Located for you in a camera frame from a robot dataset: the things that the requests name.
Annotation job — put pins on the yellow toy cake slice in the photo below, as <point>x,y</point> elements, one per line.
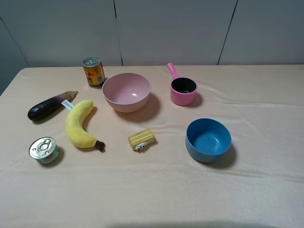
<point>141,139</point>

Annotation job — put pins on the peach tablecloth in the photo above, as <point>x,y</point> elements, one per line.
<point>258,183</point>

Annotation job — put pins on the large pink plastic bowl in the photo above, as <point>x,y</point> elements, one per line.
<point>126,92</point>

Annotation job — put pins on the short green-label tin can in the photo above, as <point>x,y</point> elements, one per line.
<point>44,150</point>

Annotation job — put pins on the purple toy eggplant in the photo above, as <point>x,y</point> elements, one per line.
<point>49,106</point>

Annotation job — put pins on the gold energy drink can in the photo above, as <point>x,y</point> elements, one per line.
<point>94,71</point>

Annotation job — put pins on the yellow plush banana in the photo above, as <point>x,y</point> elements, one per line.
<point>74,127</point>

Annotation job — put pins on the pink saucepan with handle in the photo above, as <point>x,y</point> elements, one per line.
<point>183,89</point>

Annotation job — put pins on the blue plastic bowl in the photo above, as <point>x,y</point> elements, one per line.
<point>207,140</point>

